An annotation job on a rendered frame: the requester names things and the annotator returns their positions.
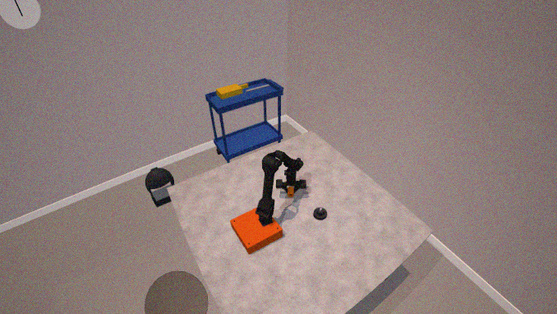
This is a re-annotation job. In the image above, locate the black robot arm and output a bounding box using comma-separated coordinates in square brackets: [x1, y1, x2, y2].
[256, 150, 303, 226]

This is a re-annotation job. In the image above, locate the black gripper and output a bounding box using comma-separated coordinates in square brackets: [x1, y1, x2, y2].
[276, 177, 306, 193]

